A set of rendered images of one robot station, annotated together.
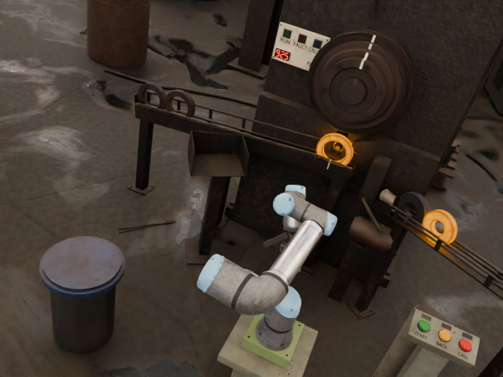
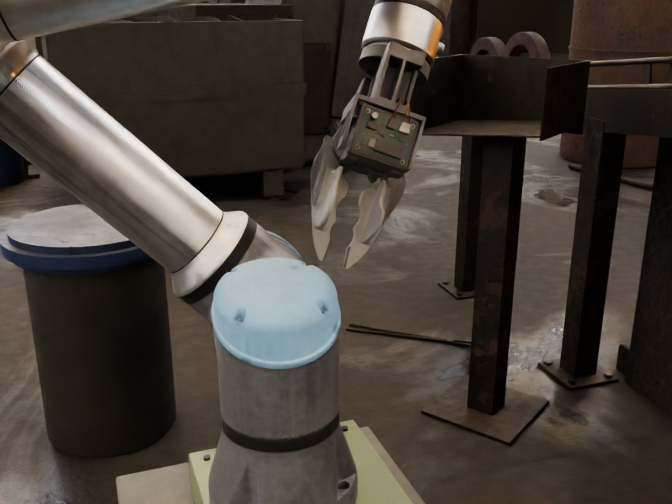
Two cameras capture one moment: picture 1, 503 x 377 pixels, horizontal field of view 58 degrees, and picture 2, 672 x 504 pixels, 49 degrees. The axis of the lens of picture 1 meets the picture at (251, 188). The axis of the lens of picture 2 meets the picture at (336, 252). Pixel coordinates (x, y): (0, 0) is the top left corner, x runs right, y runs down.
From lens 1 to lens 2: 1.53 m
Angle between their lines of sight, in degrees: 51
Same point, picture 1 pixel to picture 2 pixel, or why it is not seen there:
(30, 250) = (188, 310)
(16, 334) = (29, 387)
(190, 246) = (463, 388)
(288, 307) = (233, 304)
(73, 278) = (38, 232)
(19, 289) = not seen: hidden behind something
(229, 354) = (137, 491)
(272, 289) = not seen: outside the picture
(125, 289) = not seen: hidden behind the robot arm
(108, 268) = (104, 237)
